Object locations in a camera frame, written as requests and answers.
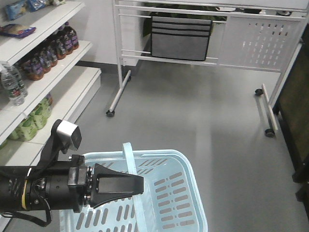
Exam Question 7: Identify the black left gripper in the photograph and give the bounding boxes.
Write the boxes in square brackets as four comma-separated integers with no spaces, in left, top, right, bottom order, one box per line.
[44,155,144,213]

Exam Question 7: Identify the light blue plastic basket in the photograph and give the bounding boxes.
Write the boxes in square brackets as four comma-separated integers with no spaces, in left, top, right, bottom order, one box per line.
[59,143,208,232]

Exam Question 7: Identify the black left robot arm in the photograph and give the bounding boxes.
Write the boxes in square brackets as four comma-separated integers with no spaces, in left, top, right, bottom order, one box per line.
[0,155,144,213]

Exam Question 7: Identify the white metal shelf unit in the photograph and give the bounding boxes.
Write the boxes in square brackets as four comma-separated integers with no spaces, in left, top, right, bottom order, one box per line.
[0,0,101,166]

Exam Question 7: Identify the clear water bottle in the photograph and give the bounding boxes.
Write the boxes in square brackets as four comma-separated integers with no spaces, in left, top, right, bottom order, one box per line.
[0,68,24,106]
[8,66,28,98]

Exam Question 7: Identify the purple cap tea bottle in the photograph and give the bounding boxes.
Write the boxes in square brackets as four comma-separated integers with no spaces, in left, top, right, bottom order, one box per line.
[23,56,44,81]
[64,21,79,50]
[55,34,73,60]

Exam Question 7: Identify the blue rice cracker bag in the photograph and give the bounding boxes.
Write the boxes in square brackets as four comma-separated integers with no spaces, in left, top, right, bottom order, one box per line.
[0,23,36,39]

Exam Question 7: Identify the blue cookie pack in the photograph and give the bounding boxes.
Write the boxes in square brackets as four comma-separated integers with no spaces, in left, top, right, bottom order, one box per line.
[27,0,49,12]

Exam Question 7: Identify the light blue cracker pack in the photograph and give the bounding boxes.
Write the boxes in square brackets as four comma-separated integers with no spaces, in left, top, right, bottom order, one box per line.
[4,0,27,21]

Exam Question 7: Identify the white rolling metal rack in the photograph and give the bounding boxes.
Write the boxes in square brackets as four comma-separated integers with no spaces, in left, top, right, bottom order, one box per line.
[106,0,309,137]

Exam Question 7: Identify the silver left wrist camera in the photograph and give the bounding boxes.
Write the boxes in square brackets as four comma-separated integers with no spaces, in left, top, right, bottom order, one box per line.
[56,120,82,151]

